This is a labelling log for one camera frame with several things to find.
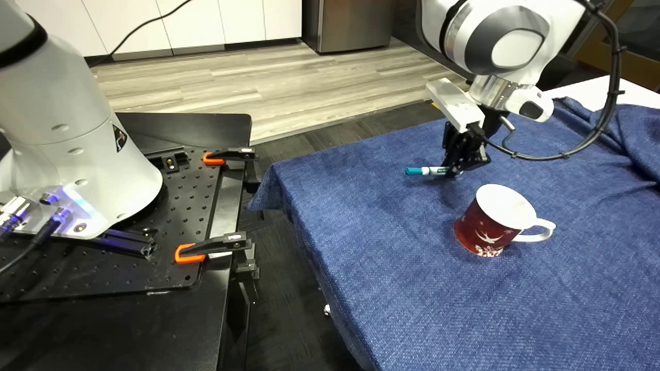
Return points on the small black block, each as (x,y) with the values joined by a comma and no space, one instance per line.
(171,162)

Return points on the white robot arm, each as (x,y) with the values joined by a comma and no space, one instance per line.
(63,136)

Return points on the white marker teal caps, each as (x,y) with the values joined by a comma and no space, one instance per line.
(425,169)

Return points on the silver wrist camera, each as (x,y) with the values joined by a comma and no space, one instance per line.
(455,103)

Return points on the red mug white inside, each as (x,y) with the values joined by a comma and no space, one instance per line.
(486,230)

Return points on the brown wooden frame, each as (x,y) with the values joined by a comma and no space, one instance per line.
(642,68)

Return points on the black robot table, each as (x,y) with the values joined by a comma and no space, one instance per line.
(138,331)

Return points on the stainless steel appliance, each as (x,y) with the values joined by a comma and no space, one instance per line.
(347,22)

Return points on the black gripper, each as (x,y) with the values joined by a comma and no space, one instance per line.
(476,132)

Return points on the blue fabric table cloth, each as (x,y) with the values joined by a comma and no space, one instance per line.
(414,288)

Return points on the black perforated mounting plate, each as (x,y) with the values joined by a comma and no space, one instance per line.
(138,269)

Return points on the white cabinets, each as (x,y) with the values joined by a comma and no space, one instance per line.
(208,22)

